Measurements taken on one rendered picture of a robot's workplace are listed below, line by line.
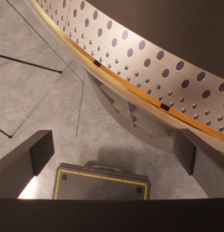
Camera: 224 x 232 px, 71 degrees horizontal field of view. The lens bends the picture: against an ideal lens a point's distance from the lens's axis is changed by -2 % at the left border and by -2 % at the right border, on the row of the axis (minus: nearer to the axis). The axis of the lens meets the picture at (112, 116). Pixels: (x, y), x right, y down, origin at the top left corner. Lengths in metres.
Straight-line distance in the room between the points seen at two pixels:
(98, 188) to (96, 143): 0.46
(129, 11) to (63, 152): 1.47
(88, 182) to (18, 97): 1.22
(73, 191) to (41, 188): 0.57
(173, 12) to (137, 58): 0.09
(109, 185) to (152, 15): 1.10
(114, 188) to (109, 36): 1.05
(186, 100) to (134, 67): 0.11
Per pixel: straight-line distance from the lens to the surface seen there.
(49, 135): 0.16
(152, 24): 0.29
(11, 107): 2.02
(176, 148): 0.17
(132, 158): 1.50
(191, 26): 0.27
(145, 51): 0.30
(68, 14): 0.41
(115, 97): 0.73
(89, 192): 1.27
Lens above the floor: 1.49
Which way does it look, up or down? 78 degrees down
